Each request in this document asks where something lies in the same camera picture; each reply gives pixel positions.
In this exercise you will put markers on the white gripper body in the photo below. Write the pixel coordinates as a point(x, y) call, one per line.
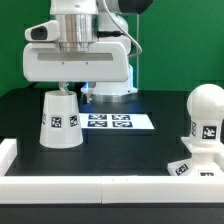
point(103, 62)

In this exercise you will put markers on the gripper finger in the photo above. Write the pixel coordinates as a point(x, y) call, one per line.
point(87, 90)
point(63, 86)

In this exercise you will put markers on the white lamp shade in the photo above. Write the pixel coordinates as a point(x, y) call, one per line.
point(61, 127)

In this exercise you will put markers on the white lamp bulb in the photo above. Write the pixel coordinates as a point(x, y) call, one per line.
point(205, 106)

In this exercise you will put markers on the white lamp base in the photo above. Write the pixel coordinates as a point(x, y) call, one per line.
point(202, 161)

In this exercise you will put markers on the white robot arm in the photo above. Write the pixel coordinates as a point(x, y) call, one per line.
point(87, 42)

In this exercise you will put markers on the white marker sheet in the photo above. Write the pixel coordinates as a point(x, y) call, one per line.
point(116, 121)

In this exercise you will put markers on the white camera module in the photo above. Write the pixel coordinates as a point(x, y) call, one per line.
point(45, 32)

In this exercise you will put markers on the white left border wall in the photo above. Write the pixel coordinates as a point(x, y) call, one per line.
point(8, 152)

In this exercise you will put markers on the white border wall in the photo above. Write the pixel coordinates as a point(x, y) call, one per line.
point(110, 189)
point(8, 152)

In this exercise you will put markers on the white front border wall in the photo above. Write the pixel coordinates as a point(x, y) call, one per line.
point(110, 189)

